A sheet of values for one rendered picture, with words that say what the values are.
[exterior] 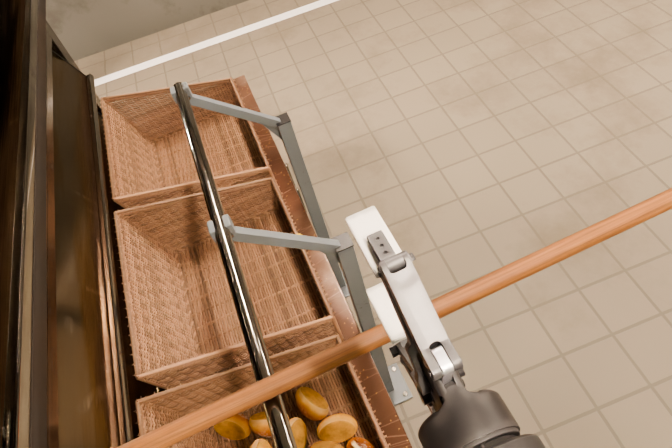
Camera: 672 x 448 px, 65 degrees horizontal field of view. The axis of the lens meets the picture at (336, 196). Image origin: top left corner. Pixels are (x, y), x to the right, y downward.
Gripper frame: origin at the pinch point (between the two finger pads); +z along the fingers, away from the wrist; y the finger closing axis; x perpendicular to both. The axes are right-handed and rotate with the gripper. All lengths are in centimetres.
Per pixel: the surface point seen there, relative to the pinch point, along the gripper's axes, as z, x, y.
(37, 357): 12.2, -40.3, 8.2
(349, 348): 5.6, -5.4, 28.0
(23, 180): 42, -41, 6
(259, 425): 23, -32, 84
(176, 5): 344, -17, 135
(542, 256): 5.9, 27.5, 28.1
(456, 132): 143, 90, 149
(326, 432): 15, -17, 85
